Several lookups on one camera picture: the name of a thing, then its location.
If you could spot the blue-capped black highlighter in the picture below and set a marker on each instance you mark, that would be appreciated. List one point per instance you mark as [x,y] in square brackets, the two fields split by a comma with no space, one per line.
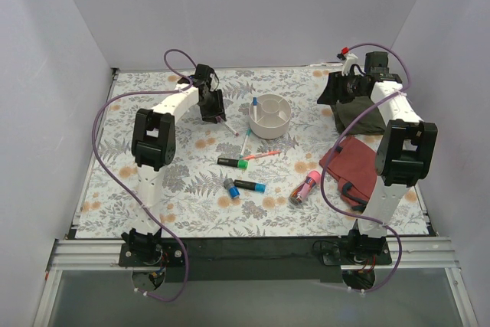
[249,185]

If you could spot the floral patterned mat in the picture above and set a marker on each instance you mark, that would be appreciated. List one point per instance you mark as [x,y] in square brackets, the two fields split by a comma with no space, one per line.
[194,201]

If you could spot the orange pen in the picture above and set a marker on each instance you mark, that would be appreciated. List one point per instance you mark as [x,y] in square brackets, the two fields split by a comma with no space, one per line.
[261,155]

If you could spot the red cloth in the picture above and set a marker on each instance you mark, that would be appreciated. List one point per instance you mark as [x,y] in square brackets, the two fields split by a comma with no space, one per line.
[351,164]

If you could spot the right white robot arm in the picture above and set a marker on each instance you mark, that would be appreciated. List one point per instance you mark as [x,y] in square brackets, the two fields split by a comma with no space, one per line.
[403,157]

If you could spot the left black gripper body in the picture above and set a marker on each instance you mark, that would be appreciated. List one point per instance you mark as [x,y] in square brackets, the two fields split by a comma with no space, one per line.
[211,104]

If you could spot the blue-capped white pen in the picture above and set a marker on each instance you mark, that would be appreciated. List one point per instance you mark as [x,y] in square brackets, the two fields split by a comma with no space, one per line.
[255,109]

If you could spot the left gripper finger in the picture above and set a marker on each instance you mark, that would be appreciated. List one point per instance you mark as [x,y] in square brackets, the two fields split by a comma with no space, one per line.
[216,98]
[209,113]

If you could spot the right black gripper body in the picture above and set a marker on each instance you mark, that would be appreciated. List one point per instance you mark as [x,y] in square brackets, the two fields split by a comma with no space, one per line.
[335,87]

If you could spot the blue and grey cap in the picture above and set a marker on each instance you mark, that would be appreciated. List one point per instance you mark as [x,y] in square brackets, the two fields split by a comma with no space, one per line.
[231,188]

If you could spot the dark green cloth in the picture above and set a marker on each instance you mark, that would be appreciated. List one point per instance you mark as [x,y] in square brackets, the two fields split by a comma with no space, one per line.
[371,124]

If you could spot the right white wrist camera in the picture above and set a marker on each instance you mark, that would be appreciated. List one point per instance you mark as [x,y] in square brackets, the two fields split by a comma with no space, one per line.
[348,60]

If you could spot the purple-capped white pen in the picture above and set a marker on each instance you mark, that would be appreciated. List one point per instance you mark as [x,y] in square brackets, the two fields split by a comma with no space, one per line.
[227,126]

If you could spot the white round compartment organizer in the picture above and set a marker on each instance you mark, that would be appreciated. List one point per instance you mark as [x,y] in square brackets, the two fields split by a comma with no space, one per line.
[274,115]

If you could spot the green-capped black highlighter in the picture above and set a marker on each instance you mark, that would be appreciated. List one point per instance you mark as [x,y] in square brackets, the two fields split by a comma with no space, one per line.
[233,163]

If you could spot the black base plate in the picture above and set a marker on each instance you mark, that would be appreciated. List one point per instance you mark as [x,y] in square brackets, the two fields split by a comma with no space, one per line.
[258,258]

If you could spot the aluminium frame rail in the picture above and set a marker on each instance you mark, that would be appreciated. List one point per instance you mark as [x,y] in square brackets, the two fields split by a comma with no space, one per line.
[286,281]

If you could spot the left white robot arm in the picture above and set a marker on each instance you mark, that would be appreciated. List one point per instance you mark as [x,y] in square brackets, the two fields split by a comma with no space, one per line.
[154,146]

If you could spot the teal-capped white pen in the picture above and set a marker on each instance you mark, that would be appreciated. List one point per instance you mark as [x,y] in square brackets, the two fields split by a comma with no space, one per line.
[244,146]

